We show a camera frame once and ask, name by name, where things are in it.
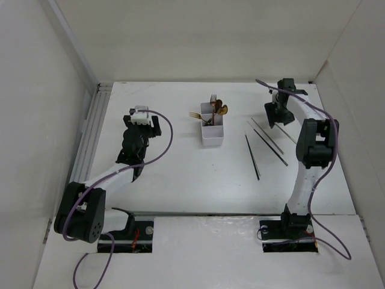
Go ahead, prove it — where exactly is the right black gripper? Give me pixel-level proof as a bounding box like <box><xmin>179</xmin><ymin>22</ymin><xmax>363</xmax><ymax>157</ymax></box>
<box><xmin>265</xmin><ymin>100</ymin><xmax>296</xmax><ymax>127</ymax></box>

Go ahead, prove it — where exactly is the dark grey chopstick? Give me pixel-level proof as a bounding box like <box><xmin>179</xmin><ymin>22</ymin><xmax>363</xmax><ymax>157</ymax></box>
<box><xmin>245</xmin><ymin>133</ymin><xmax>260</xmax><ymax>181</ymax></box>
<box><xmin>247</xmin><ymin>121</ymin><xmax>289</xmax><ymax>167</ymax></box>

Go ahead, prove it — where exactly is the silver chopstick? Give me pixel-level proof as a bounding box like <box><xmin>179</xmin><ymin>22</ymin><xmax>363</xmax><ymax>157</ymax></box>
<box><xmin>276</xmin><ymin>124</ymin><xmax>297</xmax><ymax>144</ymax></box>
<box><xmin>251</xmin><ymin>118</ymin><xmax>285</xmax><ymax>155</ymax></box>

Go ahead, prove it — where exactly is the gold spoon green handle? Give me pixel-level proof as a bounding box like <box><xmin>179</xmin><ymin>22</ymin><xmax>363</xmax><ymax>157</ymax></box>
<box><xmin>211</xmin><ymin>105</ymin><xmax>229</xmax><ymax>125</ymax></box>

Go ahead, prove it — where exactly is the gold fork green handle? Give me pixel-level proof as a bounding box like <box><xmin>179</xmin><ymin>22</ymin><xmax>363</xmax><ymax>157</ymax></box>
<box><xmin>188</xmin><ymin>112</ymin><xmax>211</xmax><ymax>125</ymax></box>

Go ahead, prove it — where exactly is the rose gold small fork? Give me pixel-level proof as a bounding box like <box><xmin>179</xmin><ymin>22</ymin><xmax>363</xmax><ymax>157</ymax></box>
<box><xmin>210</xmin><ymin>94</ymin><xmax>217</xmax><ymax>126</ymax></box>

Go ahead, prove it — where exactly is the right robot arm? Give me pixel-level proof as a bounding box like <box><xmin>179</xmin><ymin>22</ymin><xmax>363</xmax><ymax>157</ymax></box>
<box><xmin>264</xmin><ymin>78</ymin><xmax>339</xmax><ymax>238</ymax></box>

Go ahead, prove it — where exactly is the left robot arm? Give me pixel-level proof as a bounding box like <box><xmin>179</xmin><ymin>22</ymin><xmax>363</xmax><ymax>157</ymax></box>
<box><xmin>54</xmin><ymin>106</ymin><xmax>162</xmax><ymax>243</ymax></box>

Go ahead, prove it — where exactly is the white three-compartment utensil holder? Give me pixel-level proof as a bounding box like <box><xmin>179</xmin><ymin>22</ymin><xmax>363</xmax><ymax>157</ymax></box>
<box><xmin>200</xmin><ymin>102</ymin><xmax>224</xmax><ymax>147</ymax></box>

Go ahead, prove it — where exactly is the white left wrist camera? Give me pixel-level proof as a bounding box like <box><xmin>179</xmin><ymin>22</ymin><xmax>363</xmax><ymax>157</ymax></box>
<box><xmin>129</xmin><ymin>105</ymin><xmax>150</xmax><ymax>125</ymax></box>

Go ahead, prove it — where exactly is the aluminium frame rail left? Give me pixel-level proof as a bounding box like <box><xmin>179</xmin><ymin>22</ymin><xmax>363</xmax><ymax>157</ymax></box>
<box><xmin>66</xmin><ymin>82</ymin><xmax>112</xmax><ymax>183</ymax></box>

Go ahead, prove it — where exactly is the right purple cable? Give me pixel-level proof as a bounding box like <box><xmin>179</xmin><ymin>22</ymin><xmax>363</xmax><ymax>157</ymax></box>
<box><xmin>254</xmin><ymin>78</ymin><xmax>352</xmax><ymax>261</ymax></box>

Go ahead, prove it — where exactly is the purple cable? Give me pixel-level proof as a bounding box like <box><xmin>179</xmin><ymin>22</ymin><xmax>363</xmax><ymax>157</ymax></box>
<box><xmin>61</xmin><ymin>110</ymin><xmax>173</xmax><ymax>289</ymax></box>
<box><xmin>254</xmin><ymin>78</ymin><xmax>352</xmax><ymax>261</ymax></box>

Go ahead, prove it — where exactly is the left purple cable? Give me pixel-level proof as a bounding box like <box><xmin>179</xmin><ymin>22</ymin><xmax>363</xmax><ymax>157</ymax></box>
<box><xmin>61</xmin><ymin>110</ymin><xmax>173</xmax><ymax>289</ymax></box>

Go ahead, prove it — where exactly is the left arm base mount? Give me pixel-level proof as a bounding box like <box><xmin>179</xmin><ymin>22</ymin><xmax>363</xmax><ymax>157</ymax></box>
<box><xmin>97</xmin><ymin>208</ymin><xmax>155</xmax><ymax>253</ymax></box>

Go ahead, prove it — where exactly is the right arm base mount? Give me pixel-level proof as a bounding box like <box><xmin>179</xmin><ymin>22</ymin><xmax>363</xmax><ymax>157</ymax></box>
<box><xmin>258</xmin><ymin>218</ymin><xmax>318</xmax><ymax>253</ymax></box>

